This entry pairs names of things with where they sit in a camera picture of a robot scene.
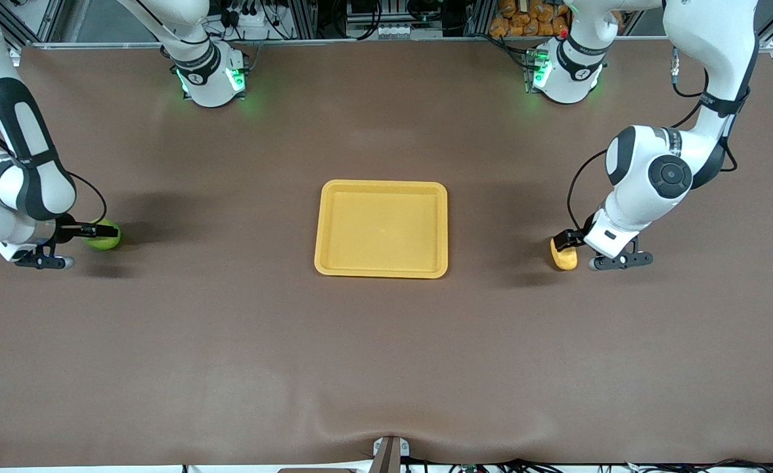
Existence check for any brown table mat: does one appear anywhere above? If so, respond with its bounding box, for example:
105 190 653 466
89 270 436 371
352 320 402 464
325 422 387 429
0 36 773 468

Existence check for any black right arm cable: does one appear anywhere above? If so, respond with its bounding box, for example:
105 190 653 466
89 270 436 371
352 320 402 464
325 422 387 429
64 171 108 227

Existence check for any aluminium table edge rail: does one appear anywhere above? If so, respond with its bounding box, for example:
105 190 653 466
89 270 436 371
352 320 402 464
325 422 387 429
22 35 676 51

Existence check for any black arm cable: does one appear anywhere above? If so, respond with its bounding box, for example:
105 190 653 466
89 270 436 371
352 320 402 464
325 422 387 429
566 148 610 233
64 171 108 227

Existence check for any yellow plastic tray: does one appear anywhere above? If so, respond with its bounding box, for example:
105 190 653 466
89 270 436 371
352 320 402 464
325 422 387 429
314 179 449 279

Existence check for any yellow bread piece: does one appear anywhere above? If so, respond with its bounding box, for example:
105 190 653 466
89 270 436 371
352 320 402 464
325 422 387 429
550 238 579 271

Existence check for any white power strip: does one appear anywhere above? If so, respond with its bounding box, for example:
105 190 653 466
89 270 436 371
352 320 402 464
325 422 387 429
223 5 276 28

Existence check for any orange snack bag pile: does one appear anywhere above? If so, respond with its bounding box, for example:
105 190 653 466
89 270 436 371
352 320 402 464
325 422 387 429
489 0 574 38

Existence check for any green apple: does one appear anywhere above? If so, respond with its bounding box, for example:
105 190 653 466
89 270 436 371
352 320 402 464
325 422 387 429
84 220 123 252

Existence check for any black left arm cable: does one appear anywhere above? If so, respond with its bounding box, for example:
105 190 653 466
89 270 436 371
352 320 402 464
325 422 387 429
566 148 610 233

